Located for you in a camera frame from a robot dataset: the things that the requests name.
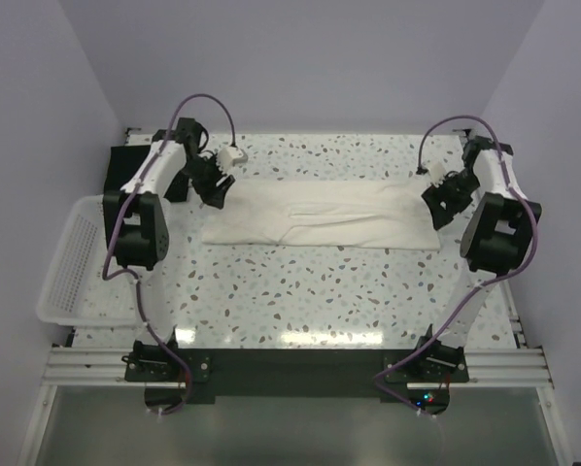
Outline white t shirt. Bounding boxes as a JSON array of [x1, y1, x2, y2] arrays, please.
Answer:
[[201, 179, 440, 251]]

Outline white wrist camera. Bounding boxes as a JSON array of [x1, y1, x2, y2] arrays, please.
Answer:
[[217, 146, 249, 172], [427, 162, 447, 186]]

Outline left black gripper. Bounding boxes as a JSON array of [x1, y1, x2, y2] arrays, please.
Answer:
[[182, 154, 236, 210]]

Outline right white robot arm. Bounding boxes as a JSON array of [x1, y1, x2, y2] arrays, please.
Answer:
[[412, 136, 542, 382]]

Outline aluminium front rail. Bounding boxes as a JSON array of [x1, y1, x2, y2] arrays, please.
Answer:
[[42, 348, 554, 388]]

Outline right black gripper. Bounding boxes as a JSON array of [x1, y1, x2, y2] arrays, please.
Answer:
[[421, 168, 479, 231]]

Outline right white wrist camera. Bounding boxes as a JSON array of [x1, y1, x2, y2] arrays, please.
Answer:
[[427, 162, 447, 186]]

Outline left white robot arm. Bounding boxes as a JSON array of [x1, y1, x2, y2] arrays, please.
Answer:
[[102, 117, 241, 346]]

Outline folded black t shirt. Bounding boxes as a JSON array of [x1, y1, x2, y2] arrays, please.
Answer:
[[102, 145, 189, 203]]

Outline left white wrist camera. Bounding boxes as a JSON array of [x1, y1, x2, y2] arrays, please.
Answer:
[[217, 146, 249, 172]]

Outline white plastic basket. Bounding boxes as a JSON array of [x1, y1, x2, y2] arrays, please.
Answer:
[[36, 195, 137, 328]]

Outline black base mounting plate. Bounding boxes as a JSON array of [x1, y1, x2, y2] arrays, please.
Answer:
[[122, 342, 470, 415]]

